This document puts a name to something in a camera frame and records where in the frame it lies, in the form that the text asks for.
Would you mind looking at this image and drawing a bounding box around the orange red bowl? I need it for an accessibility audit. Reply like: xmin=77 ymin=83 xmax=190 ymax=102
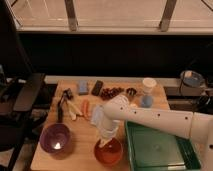
xmin=94 ymin=138 xmax=123 ymax=166

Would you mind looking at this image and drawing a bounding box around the black rectangular block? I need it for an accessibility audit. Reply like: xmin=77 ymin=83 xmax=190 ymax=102
xmin=91 ymin=80 xmax=103 ymax=96

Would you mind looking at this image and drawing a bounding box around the purple bowl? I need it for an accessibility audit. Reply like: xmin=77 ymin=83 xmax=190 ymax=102
xmin=39 ymin=123 xmax=70 ymax=154

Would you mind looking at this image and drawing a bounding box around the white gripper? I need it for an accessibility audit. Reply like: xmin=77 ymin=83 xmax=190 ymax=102
xmin=98 ymin=116 xmax=120 ymax=148

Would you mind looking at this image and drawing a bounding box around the orange carrot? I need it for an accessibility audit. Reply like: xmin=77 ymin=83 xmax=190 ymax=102
xmin=83 ymin=100 xmax=90 ymax=120

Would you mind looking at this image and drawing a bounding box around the dark red grape bunch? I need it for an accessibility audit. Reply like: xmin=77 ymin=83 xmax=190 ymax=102
xmin=100 ymin=87 xmax=124 ymax=100

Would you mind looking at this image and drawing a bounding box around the blue sponge block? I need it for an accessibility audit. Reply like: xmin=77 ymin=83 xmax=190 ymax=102
xmin=78 ymin=80 xmax=89 ymax=95

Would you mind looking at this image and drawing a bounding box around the small dark cup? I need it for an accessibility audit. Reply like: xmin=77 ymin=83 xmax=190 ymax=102
xmin=126 ymin=87 xmax=137 ymax=97

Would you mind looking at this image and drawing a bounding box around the grey round dish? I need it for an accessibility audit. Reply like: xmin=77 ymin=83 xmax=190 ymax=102
xmin=180 ymin=70 xmax=204 ymax=88

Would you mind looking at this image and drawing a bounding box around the white and blue hourglass cup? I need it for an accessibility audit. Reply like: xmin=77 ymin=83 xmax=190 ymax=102
xmin=140 ymin=77 xmax=157 ymax=108

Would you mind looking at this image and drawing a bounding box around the light blue cloth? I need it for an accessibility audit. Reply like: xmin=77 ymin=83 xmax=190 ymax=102
xmin=90 ymin=105 xmax=104 ymax=127

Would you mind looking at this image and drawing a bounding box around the cream banana peel piece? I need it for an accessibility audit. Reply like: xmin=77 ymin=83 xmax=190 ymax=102
xmin=66 ymin=100 xmax=83 ymax=121

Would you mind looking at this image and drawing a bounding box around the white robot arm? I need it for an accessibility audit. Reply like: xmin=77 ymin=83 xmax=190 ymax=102
xmin=98 ymin=95 xmax=213 ymax=171

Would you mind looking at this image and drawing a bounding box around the black handled tool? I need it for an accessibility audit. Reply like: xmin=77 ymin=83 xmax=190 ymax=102
xmin=57 ymin=88 xmax=73 ymax=123

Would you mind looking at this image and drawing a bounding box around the black office chair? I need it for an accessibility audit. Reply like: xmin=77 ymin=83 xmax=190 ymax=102
xmin=0 ymin=0 xmax=47 ymax=171

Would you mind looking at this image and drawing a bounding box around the green plastic bin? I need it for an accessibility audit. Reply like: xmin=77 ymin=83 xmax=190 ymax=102
xmin=125 ymin=122 xmax=201 ymax=171

